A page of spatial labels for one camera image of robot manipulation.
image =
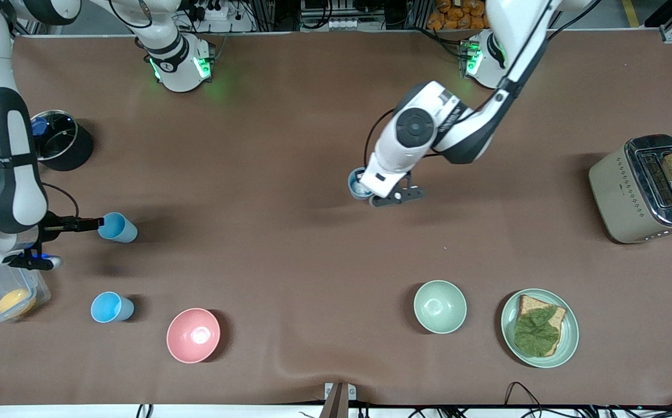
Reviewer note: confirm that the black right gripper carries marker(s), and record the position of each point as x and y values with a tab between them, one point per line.
52	227

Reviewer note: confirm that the plain light blue cup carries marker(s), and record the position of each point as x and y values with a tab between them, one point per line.
110	307
119	227

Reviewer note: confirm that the blue cup with white inside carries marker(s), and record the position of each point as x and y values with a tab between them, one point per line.
354	184

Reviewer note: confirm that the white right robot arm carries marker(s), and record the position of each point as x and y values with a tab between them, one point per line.
10	191

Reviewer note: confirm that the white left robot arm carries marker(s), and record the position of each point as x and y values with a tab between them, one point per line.
411	128

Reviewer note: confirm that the glass lid with blue knob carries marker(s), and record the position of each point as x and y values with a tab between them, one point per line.
57	136

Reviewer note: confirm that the orange food piece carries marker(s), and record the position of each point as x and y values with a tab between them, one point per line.
15	301

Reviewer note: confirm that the pink bowl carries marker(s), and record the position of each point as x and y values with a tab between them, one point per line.
193	335

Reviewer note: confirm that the white power strip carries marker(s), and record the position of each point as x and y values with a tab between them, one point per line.
216	13

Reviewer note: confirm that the pale green bowl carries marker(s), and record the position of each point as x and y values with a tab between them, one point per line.
439	307

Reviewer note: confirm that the orange snack bags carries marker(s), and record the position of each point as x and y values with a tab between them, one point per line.
457	14

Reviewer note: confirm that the brown bread slice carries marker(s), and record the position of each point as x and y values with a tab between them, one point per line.
530	303

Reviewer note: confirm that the green lettuce leaf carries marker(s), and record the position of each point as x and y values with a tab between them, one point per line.
536	332

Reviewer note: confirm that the pale green plate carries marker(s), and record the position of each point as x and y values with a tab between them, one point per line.
568	337

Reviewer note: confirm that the beige and chrome toaster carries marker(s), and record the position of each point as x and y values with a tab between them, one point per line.
614	197

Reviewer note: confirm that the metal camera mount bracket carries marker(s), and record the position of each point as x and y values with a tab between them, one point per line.
338	400

